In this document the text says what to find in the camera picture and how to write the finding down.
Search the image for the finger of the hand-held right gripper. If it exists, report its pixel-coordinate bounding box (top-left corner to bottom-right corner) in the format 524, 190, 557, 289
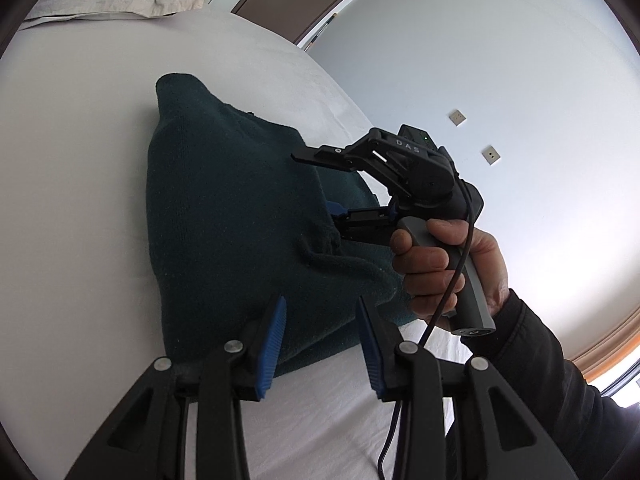
290, 143, 373, 175
325, 200, 399, 247

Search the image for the black cable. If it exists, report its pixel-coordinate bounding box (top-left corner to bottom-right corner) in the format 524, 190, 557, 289
377, 167, 476, 480

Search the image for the person's right hand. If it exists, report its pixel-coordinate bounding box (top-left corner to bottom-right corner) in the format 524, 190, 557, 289
391, 219, 511, 328

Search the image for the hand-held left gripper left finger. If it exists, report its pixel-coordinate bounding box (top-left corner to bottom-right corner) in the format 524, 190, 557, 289
65, 294, 288, 480

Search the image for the white bed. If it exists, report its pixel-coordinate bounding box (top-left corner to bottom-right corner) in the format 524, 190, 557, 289
0, 7, 481, 480

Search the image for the dark green knit sweater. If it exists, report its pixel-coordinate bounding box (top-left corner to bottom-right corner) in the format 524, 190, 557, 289
145, 72, 416, 380

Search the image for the window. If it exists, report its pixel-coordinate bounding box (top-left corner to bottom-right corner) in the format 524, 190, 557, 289
570, 325, 640, 402

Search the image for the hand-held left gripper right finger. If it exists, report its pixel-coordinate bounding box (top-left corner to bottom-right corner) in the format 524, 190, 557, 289
355, 296, 581, 480

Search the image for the person's right forearm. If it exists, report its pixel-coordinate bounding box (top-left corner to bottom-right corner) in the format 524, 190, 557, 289
440, 287, 640, 480

